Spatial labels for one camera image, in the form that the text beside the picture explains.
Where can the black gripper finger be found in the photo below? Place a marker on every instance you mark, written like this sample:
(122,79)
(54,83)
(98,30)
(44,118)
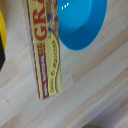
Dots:
(1,58)

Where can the yellow granola box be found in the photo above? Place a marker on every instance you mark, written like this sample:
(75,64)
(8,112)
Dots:
(46,60)

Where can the yellow plastic bowl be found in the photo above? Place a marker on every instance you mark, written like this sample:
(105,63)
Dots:
(2,30)

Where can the blue plastic bowl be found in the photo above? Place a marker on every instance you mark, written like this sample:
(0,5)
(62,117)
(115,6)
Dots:
(81,23)

